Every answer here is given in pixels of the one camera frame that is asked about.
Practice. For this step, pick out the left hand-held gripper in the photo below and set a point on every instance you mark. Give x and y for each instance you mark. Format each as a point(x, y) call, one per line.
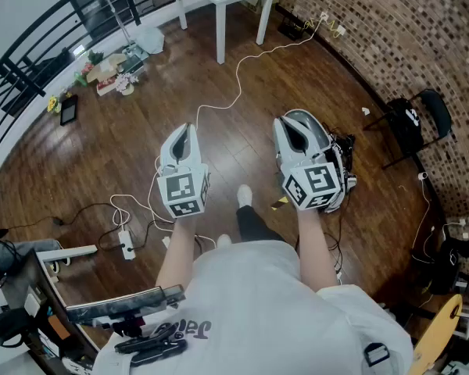
point(181, 186)

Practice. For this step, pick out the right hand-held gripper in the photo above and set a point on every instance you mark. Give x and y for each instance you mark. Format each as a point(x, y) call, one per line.
point(316, 182)

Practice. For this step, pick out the person's right forearm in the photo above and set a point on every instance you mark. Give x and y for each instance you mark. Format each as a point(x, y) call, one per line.
point(316, 248)

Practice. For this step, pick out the person's left forearm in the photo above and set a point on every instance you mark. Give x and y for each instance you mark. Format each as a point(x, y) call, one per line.
point(177, 248)

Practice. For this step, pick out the yellow black floor tape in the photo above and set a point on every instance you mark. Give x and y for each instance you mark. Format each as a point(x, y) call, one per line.
point(280, 203)

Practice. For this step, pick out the person's right white shoe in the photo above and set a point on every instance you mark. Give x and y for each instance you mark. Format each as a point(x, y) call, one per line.
point(244, 195)

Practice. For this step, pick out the person's white shoe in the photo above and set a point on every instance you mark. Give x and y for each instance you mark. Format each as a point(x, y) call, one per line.
point(223, 240)
point(244, 195)

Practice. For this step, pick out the person's left white shoe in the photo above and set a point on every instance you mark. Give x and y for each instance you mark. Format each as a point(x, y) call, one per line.
point(223, 240)

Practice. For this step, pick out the person's black trousers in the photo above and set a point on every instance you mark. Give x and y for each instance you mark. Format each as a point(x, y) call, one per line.
point(254, 225)

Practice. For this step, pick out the white power strip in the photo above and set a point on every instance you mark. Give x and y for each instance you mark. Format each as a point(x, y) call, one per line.
point(127, 244)

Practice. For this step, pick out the white paper scrap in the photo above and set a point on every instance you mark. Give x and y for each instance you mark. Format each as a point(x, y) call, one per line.
point(366, 110)

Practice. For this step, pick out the black bag white print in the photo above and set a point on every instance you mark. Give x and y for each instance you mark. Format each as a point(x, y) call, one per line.
point(404, 127)

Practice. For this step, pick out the white flower bunch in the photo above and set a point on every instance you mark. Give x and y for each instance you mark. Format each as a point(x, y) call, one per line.
point(126, 82)

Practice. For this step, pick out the red box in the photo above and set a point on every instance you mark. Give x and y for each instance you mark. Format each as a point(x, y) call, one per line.
point(106, 86)

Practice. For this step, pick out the teal book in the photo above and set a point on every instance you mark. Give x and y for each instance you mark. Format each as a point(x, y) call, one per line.
point(133, 65)

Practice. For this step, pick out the black chest-mounted bar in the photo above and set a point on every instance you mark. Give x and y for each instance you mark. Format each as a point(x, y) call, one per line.
point(117, 305)

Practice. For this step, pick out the black tablet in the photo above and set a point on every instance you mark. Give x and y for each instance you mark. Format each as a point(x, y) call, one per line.
point(69, 110)

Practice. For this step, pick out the person's white t-shirt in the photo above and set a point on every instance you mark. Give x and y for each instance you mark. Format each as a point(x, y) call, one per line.
point(258, 307)

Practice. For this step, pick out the black folding chair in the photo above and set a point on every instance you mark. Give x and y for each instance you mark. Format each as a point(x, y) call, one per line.
point(437, 111)

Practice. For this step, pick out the black red tripod head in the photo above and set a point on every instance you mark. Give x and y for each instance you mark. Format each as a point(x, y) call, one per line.
point(127, 325)

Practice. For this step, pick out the white plastic bag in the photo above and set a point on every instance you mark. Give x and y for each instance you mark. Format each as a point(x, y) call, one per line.
point(150, 39)

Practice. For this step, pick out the pink flower bunch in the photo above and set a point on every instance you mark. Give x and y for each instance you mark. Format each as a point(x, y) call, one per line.
point(88, 68)

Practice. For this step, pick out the yellow sunflower bunch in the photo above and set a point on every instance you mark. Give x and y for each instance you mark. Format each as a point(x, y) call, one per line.
point(53, 104)

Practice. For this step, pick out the green leafy plant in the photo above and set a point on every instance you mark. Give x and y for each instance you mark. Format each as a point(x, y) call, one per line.
point(95, 57)

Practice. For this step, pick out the dark flat case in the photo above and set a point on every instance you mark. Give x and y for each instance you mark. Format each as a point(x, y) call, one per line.
point(291, 27)

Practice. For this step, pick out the black clamp holder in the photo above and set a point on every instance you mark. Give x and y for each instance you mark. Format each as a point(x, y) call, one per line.
point(148, 350)

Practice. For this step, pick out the cluttered work desk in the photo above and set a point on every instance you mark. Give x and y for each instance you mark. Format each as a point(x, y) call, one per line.
point(31, 287)

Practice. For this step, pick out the yellow wooden board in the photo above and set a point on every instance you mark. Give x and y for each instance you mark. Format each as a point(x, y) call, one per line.
point(441, 326)

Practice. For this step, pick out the black cabinet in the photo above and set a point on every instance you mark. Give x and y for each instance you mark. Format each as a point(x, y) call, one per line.
point(97, 2)

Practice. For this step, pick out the white wall outlet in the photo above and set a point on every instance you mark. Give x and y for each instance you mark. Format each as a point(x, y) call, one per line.
point(324, 16)
point(341, 29)

